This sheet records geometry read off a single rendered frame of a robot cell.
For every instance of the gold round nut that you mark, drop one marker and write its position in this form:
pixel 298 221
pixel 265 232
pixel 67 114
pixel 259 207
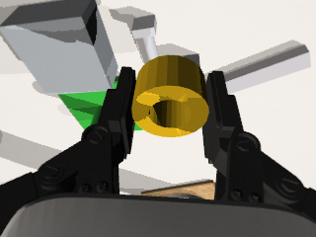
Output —
pixel 170 98

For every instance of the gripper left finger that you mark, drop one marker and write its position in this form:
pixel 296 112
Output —
pixel 94 160

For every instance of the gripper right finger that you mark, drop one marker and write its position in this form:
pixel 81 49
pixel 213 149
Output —
pixel 244 172

